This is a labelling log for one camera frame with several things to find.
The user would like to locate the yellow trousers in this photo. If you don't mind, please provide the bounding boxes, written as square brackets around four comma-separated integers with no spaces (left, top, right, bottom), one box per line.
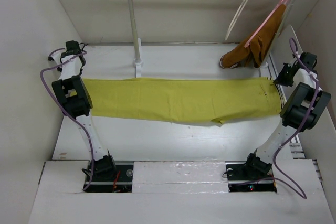
[83,78,282,124]

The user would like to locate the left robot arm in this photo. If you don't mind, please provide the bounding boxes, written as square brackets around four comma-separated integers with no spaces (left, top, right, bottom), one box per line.
[48,40,118,180]

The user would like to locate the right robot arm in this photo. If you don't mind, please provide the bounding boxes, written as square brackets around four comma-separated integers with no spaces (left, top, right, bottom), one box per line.
[241,52,331,180]

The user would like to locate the brown trousers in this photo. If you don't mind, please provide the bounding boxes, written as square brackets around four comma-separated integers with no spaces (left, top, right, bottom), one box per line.
[219,4,286,69]

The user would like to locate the pink hanger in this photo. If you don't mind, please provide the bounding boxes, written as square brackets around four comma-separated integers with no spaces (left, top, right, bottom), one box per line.
[244,0,288,48]

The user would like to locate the white hanger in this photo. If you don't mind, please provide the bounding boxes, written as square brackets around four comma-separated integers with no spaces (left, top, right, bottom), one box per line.
[225,0,248,41]

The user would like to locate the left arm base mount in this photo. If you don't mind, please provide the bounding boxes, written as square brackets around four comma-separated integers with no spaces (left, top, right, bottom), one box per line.
[82,162,134,193]

